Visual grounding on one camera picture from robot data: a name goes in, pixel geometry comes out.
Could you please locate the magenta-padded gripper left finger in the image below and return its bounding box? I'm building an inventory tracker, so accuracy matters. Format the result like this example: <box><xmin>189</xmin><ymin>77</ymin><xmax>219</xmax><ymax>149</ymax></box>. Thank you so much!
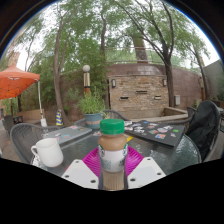
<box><xmin>61</xmin><ymin>146</ymin><xmax>101</xmax><ymax>190</ymax></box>

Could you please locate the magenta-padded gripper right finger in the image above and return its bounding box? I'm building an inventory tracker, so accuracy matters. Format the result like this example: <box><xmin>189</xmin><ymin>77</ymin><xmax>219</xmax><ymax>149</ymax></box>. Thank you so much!
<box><xmin>125</xmin><ymin>145</ymin><xmax>167</xmax><ymax>190</ymax></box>

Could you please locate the green-capped coffee drink bottle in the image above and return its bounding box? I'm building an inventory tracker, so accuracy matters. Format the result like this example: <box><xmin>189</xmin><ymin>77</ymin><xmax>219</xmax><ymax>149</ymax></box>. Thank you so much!
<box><xmin>97</xmin><ymin>118</ymin><xmax>129</xmax><ymax>192</ymax></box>

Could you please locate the white ceramic mug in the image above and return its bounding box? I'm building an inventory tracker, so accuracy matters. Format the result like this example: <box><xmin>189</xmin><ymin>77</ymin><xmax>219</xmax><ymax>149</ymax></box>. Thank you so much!
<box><xmin>30</xmin><ymin>137</ymin><xmax>64</xmax><ymax>168</ymax></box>

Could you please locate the grey laptop with stickers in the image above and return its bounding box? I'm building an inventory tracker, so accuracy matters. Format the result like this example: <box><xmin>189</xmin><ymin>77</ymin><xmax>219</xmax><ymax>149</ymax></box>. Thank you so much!
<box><xmin>41</xmin><ymin>124</ymin><xmax>93</xmax><ymax>146</ymax></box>

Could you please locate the black laptop with stickers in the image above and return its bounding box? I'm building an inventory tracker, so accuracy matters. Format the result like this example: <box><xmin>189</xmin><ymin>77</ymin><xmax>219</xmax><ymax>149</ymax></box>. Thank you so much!
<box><xmin>124</xmin><ymin>119</ymin><xmax>186</xmax><ymax>148</ymax></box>

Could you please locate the blue-yellow striped closed umbrella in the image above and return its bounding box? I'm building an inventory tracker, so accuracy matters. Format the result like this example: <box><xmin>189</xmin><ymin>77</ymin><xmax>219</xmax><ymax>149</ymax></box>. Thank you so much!
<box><xmin>55</xmin><ymin>109</ymin><xmax>64</xmax><ymax>127</ymax></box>

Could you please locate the grey mesh patio chair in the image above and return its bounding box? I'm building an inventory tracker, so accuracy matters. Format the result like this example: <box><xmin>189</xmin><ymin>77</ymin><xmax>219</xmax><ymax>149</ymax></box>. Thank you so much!
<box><xmin>9</xmin><ymin>122</ymin><xmax>64</xmax><ymax>164</ymax></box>

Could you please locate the green plant in blue pot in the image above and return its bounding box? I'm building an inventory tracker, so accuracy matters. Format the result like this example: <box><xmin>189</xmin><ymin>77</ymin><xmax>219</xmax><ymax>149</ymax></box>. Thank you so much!
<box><xmin>76</xmin><ymin>89</ymin><xmax>108</xmax><ymax>130</ymax></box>

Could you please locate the orange patio umbrella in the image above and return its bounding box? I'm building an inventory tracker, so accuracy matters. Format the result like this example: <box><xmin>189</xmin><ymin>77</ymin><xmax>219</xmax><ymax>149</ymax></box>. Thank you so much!
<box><xmin>0</xmin><ymin>63</ymin><xmax>48</xmax><ymax>128</ymax></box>

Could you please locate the grey wall utility box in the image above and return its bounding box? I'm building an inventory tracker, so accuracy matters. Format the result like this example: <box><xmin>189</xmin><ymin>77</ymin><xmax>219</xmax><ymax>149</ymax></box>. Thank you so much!
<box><xmin>173</xmin><ymin>94</ymin><xmax>181</xmax><ymax>107</ymax></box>

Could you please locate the globe-topped wooden lamp post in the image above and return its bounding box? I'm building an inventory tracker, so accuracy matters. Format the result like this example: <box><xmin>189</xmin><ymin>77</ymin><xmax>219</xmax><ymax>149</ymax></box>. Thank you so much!
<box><xmin>82</xmin><ymin>64</ymin><xmax>92</xmax><ymax>96</ymax></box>

